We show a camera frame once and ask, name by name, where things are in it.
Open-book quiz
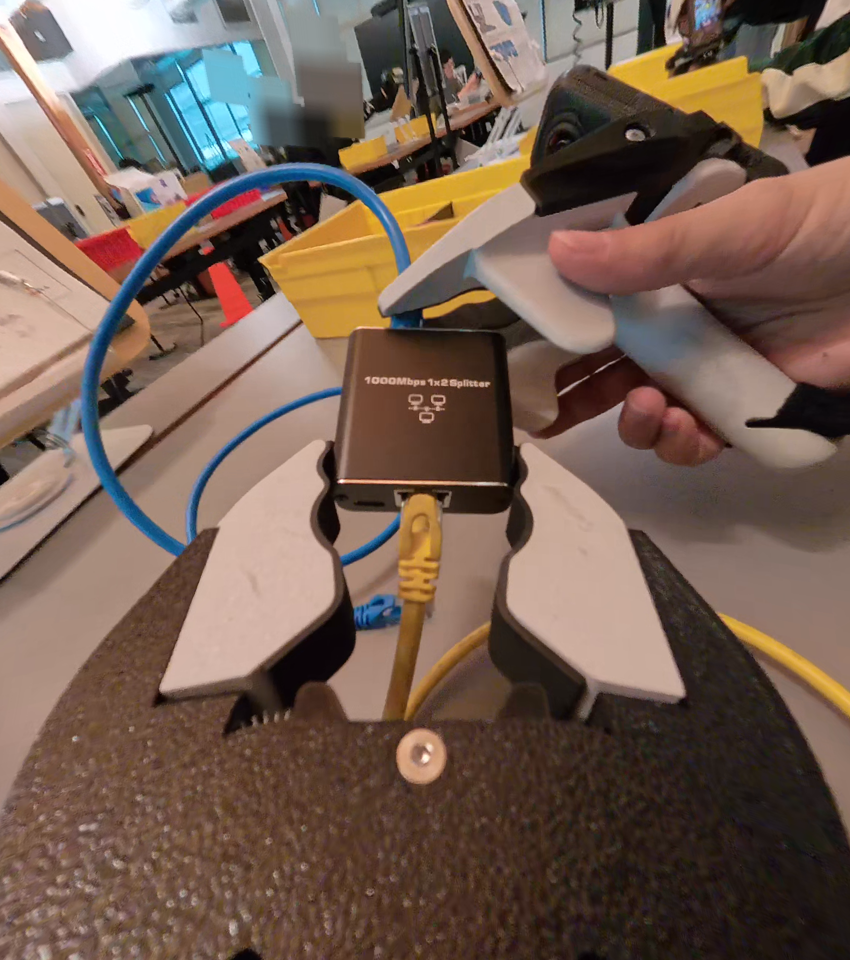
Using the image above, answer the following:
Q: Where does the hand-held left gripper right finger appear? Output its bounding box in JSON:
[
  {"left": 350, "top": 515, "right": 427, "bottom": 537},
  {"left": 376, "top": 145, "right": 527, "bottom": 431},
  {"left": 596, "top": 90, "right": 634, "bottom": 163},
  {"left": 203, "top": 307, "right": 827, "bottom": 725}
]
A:
[{"left": 488, "top": 442, "right": 687, "bottom": 719}]

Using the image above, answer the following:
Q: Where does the black network splitter box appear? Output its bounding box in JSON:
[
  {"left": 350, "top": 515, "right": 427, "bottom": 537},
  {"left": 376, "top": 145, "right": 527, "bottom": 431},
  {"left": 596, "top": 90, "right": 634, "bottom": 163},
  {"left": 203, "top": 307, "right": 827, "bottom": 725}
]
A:
[{"left": 333, "top": 327, "right": 517, "bottom": 515}]

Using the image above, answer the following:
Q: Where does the small yellow plastic bin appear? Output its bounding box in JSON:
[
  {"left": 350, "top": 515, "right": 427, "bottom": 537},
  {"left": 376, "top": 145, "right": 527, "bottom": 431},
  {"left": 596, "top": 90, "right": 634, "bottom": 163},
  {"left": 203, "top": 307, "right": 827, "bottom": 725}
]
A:
[
  {"left": 338, "top": 137, "right": 399, "bottom": 172},
  {"left": 125, "top": 201, "right": 187, "bottom": 247}
]

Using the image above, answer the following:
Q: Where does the person's right hand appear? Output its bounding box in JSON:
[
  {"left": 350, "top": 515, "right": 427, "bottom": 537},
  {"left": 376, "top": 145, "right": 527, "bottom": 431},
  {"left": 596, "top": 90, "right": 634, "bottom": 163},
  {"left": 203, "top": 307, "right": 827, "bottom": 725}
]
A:
[{"left": 528, "top": 141, "right": 850, "bottom": 468}]

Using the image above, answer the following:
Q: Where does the red plastic bin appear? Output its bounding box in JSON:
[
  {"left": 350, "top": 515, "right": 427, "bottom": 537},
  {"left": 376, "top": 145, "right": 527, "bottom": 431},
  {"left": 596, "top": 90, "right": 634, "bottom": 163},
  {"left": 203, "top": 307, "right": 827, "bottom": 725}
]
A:
[
  {"left": 185, "top": 187, "right": 264, "bottom": 220},
  {"left": 76, "top": 226, "right": 142, "bottom": 271}
]

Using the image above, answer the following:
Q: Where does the background document stand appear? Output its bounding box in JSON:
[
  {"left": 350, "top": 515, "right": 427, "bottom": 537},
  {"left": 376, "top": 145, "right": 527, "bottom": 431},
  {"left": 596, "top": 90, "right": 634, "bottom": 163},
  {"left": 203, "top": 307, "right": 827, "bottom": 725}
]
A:
[{"left": 446, "top": 0, "right": 549, "bottom": 108}]

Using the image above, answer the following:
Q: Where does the large yellow plastic bin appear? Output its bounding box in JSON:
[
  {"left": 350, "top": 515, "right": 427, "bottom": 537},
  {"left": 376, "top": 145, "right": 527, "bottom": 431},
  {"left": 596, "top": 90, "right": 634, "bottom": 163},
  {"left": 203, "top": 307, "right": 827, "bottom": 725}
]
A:
[{"left": 608, "top": 45, "right": 763, "bottom": 149}]

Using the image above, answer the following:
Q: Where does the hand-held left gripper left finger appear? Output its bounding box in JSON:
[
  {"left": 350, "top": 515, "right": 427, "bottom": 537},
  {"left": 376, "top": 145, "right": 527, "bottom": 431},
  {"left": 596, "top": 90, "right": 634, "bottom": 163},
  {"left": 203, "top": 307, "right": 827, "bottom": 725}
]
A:
[{"left": 159, "top": 439, "right": 357, "bottom": 704}]

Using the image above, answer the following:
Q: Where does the yellow bin with black divider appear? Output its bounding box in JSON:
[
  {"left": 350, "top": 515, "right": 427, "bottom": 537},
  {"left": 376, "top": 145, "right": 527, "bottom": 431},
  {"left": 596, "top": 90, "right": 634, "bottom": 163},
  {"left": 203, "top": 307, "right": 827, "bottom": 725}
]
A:
[{"left": 260, "top": 153, "right": 538, "bottom": 340}]

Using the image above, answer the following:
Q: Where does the yellow network cable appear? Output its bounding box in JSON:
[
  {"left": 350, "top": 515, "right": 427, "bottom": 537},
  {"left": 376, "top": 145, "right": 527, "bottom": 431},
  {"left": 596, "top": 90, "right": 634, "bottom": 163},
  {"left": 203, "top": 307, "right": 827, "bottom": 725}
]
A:
[{"left": 383, "top": 493, "right": 850, "bottom": 960}]

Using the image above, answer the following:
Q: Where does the blue network cable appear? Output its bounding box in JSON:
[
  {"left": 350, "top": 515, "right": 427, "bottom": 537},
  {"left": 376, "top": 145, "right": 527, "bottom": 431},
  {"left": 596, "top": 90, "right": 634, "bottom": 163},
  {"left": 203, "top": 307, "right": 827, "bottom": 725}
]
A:
[{"left": 81, "top": 163, "right": 426, "bottom": 631}]

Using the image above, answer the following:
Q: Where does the orange traffic cone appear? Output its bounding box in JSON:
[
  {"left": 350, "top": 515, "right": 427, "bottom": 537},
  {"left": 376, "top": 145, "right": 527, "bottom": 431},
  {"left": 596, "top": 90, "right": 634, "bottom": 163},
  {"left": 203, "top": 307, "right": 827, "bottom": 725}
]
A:
[{"left": 207, "top": 262, "right": 255, "bottom": 329}]

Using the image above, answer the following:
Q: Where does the grey desk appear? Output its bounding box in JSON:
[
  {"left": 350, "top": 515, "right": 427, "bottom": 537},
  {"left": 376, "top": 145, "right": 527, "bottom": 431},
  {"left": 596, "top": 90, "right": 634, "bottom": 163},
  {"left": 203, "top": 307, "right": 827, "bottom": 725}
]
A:
[{"left": 0, "top": 123, "right": 850, "bottom": 960}]

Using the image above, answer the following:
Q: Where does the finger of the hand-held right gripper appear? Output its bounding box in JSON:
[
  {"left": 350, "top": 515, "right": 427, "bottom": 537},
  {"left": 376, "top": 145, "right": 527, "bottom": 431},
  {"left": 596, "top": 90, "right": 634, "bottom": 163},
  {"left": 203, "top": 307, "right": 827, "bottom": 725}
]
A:
[
  {"left": 507, "top": 343, "right": 570, "bottom": 436},
  {"left": 377, "top": 182, "right": 639, "bottom": 356}
]

